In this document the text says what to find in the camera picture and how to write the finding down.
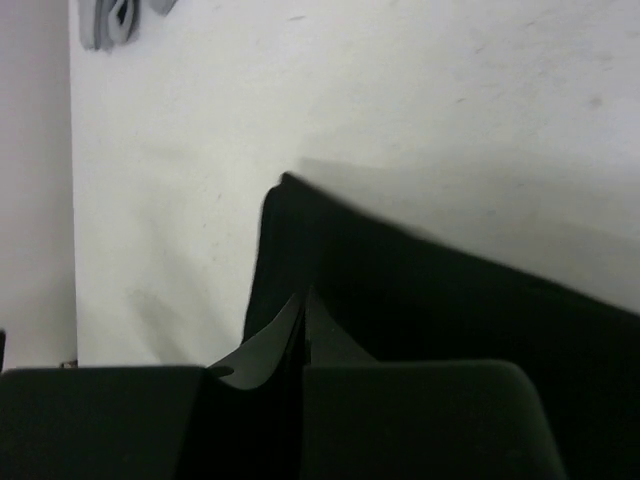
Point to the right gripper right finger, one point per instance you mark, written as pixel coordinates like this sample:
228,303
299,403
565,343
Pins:
327,344

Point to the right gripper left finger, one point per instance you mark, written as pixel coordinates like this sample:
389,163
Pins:
256,360

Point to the black tank top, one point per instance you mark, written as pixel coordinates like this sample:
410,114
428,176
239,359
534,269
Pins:
403,298

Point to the folded grey tank top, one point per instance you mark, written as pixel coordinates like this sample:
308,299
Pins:
106,24

